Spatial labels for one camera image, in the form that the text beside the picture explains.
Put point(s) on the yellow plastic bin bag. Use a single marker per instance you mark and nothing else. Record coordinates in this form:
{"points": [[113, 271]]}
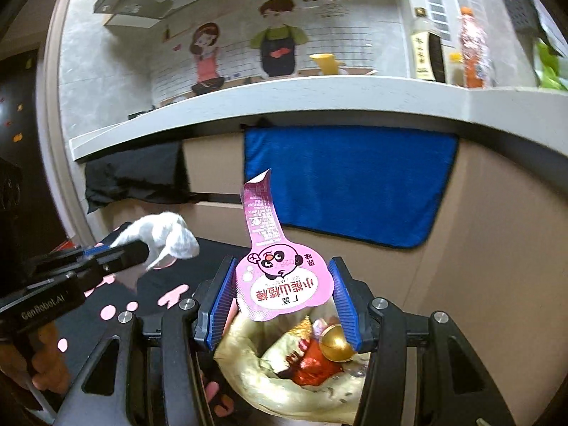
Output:
{"points": [[248, 372]]}

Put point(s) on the red doormat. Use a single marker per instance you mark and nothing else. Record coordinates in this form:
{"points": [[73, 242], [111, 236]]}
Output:
{"points": [[64, 245]]}

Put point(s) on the black pink printed tablecloth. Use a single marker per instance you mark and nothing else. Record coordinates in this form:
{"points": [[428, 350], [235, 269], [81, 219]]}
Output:
{"points": [[177, 275]]}

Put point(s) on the grey stone countertop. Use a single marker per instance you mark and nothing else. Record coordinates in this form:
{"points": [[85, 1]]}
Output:
{"points": [[310, 97]]}

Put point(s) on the black door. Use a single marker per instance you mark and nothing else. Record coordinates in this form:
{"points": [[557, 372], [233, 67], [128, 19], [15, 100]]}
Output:
{"points": [[17, 142]]}

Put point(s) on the orange drink bottle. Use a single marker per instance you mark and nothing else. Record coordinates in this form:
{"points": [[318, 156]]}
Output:
{"points": [[472, 53]]}

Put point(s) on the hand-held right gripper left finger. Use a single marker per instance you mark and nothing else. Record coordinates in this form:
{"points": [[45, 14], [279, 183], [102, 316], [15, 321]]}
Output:
{"points": [[220, 306]]}

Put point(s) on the wooden kitchen cabinet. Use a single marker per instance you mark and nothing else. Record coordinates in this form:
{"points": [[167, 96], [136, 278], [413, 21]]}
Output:
{"points": [[488, 230]]}

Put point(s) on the white tissue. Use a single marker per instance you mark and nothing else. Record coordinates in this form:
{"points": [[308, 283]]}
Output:
{"points": [[168, 235]]}

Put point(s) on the blue towel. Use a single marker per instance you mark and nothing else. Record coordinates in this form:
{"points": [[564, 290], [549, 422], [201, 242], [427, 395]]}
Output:
{"points": [[355, 177]]}

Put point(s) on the gold foil ball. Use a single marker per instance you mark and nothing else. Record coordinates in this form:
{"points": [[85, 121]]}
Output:
{"points": [[336, 341]]}

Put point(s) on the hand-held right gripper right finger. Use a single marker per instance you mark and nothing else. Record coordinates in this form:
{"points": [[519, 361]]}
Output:
{"points": [[346, 306]]}

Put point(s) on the red plastic bag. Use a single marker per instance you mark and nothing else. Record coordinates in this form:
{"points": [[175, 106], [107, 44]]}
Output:
{"points": [[317, 366]]}

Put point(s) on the green plastic bag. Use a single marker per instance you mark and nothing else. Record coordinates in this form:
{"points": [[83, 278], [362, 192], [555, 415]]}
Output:
{"points": [[550, 71]]}

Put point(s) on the person's left hand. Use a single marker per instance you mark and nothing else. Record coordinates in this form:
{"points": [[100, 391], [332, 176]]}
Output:
{"points": [[53, 364]]}

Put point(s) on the cartoon wall poster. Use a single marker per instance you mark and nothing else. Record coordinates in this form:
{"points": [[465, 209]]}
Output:
{"points": [[230, 53]]}

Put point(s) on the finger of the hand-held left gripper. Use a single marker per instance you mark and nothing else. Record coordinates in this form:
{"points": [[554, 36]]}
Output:
{"points": [[95, 250], [124, 255]]}

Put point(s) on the grey utensil holder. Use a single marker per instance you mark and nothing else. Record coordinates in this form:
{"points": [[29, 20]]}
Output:
{"points": [[519, 6]]}

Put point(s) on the yellow cup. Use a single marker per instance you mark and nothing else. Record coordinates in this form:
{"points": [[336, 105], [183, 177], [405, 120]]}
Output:
{"points": [[326, 64]]}

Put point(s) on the soy sauce bottle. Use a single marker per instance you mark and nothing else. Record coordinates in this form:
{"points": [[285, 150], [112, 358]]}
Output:
{"points": [[426, 57]]}

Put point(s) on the black cloth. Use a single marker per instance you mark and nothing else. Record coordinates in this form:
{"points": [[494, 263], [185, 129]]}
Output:
{"points": [[133, 177]]}

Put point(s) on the pink candy wrapper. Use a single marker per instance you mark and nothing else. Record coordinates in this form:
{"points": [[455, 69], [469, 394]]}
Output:
{"points": [[284, 284]]}

